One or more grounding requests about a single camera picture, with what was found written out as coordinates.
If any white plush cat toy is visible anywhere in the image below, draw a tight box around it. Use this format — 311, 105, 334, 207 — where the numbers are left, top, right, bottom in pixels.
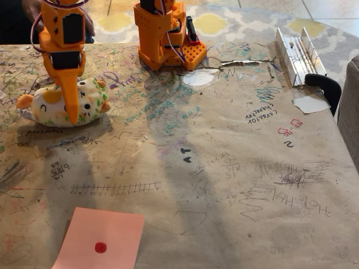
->
16, 77, 112, 128

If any pink paper with red dot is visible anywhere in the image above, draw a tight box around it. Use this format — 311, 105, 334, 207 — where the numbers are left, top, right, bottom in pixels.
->
50, 206, 145, 269

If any person's bare hand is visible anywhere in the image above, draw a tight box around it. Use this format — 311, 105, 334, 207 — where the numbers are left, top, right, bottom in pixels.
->
21, 0, 96, 38

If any person's dark clothing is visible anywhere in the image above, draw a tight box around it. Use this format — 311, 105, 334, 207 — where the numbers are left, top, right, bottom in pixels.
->
0, 0, 43, 45

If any scribbled brown paper table cover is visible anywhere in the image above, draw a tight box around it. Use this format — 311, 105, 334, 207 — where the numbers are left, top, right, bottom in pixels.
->
0, 40, 359, 269

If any grey yellow patterned rug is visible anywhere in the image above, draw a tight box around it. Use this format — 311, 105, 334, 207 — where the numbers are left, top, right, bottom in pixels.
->
84, 0, 359, 76

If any black chair back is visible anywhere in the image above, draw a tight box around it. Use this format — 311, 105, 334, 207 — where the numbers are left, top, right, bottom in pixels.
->
305, 73, 342, 117

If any grey upholstered seat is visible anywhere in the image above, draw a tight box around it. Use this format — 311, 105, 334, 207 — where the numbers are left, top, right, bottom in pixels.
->
337, 54, 359, 170

